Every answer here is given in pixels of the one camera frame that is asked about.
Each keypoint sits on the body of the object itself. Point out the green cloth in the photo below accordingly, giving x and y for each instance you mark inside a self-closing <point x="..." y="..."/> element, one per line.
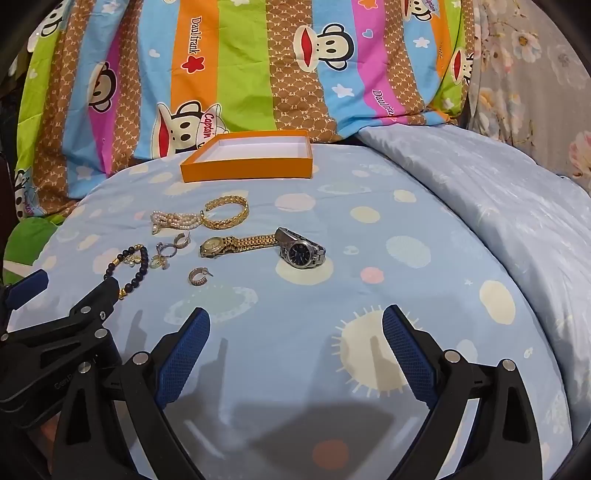
<point x="27" y="244"/>

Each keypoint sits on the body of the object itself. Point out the gold bangle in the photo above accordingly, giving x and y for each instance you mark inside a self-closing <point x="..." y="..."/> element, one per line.
<point x="231" y="222"/>

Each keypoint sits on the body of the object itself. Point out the light blue pillow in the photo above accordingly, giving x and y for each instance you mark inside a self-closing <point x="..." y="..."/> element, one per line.
<point x="498" y="198"/>

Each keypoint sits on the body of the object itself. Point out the gold wristwatch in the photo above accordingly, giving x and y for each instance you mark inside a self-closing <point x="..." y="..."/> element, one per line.
<point x="233" y="244"/>

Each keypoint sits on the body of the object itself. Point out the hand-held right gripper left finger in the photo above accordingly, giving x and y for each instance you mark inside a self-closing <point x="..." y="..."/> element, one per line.
<point x="184" y="357"/>

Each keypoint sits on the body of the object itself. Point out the silver wristwatch dark dial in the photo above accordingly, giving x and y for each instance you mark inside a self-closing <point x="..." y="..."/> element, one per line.
<point x="300" y="253"/>

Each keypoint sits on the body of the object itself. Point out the grey floral cloth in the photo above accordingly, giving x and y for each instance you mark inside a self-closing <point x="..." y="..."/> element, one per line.
<point x="521" y="69"/>

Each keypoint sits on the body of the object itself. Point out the blue dotted bedsheet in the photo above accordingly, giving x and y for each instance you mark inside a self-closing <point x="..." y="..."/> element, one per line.
<point x="286" y="323"/>

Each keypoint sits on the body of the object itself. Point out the striped cartoon monkey blanket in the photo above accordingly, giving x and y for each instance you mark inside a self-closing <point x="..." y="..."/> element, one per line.
<point x="240" y="69"/>

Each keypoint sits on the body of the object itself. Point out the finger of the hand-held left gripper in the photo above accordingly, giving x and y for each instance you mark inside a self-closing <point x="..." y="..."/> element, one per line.
<point x="30" y="284"/>
<point x="87" y="310"/>

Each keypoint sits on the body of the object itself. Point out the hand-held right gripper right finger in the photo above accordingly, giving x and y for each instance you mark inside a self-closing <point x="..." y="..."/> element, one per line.
<point x="410" y="357"/>

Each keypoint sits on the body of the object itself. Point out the orange cardboard box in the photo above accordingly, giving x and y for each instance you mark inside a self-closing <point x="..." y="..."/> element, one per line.
<point x="249" y="159"/>

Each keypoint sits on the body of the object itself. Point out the gold hoop earring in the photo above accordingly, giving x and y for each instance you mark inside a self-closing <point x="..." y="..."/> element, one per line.
<point x="181" y="241"/>
<point x="198" y="276"/>

